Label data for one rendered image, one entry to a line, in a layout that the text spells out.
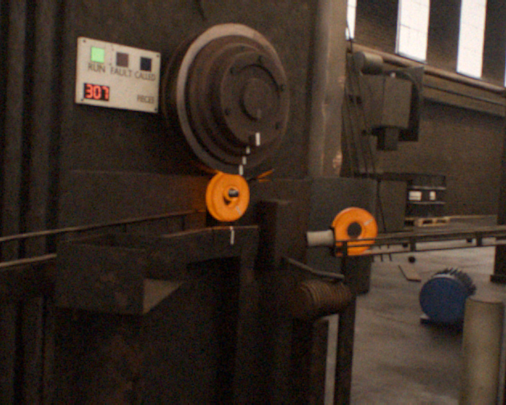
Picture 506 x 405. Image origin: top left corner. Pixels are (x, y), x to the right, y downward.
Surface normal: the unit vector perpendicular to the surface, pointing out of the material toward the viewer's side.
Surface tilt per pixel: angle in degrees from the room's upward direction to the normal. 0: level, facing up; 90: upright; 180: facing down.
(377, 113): 90
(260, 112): 90
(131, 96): 90
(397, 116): 91
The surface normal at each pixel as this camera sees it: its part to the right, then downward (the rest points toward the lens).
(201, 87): -0.35, -0.06
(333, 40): 0.66, 0.07
